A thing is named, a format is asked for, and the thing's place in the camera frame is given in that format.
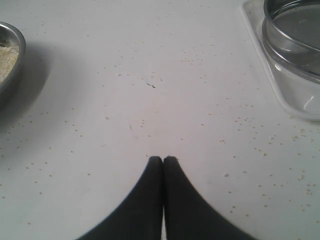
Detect white square tray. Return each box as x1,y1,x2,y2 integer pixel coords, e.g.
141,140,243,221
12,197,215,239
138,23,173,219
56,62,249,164
240,0,320,121

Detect steel bowl with grains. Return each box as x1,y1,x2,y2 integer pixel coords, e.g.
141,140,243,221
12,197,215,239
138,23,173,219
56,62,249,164
0,21,27,108

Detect round steel mesh sieve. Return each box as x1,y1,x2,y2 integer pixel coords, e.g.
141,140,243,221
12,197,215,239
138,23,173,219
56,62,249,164
261,0,320,84

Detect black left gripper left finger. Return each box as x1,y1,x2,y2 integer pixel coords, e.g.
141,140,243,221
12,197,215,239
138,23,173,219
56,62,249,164
80,156,163,240

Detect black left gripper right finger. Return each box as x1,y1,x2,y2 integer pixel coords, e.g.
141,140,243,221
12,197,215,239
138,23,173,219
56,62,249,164
163,156,254,240

